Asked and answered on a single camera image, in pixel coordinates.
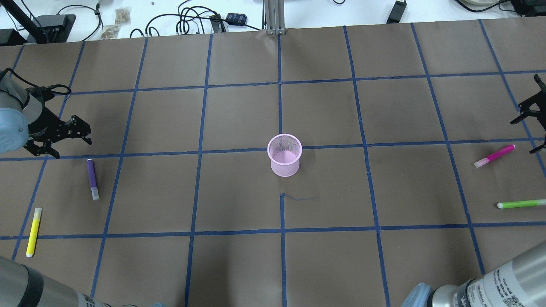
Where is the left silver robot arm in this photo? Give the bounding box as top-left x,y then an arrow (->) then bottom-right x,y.
0,68 -> 107,307

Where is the yellow marker pen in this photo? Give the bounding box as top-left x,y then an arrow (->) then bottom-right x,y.
26,208 -> 42,258

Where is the black power adapter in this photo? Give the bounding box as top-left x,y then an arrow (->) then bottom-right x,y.
224,12 -> 248,26

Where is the pink marker pen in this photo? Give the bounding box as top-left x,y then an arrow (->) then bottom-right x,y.
473,144 -> 516,168

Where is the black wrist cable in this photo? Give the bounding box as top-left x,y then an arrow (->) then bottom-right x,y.
0,68 -> 72,101

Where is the aluminium frame post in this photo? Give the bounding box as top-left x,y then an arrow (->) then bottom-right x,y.
262,0 -> 286,35

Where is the pink mesh cup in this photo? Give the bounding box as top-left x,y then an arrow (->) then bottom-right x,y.
266,133 -> 303,177

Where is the green marker pen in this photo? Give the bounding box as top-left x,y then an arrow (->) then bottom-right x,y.
497,200 -> 546,209

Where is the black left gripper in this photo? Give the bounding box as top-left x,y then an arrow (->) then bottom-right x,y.
23,87 -> 93,159

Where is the purple marker pen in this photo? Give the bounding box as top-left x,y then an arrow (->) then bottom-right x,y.
86,159 -> 100,201

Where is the black power brick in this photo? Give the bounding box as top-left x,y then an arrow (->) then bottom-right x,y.
386,0 -> 407,24

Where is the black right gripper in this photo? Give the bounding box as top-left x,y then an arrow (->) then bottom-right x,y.
510,74 -> 546,154

